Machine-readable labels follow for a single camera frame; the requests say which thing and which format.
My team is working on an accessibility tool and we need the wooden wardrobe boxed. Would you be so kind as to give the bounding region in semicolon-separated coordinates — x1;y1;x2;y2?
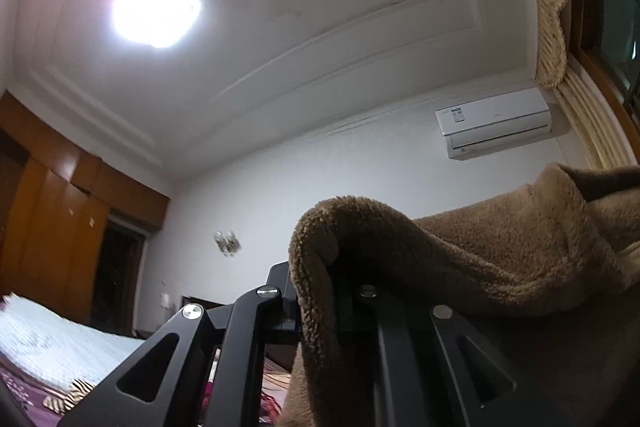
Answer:
0;91;171;334

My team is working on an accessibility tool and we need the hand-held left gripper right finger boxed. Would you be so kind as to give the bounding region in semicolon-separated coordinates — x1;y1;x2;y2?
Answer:
331;263;587;427

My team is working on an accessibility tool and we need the round ceiling light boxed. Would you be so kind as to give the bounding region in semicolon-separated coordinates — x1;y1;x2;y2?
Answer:
111;0;204;50

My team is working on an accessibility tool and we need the purple printed bed sheet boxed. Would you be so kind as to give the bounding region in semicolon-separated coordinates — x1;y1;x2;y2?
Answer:
0;351;297;427

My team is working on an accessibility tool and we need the white knitted blanket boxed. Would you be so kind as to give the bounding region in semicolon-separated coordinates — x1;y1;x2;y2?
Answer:
0;294;147;394

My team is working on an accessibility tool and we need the white air conditioner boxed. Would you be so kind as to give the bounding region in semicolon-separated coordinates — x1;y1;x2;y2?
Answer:
434;87;554;160

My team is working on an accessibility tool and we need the brown fleece garment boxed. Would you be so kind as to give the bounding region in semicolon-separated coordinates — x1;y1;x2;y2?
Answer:
277;162;640;427

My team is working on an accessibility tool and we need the small wall ornament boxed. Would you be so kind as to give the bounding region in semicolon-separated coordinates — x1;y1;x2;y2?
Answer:
214;229;244;257

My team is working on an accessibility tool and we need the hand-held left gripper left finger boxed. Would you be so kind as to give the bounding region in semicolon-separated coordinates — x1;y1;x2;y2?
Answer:
60;261;302;427

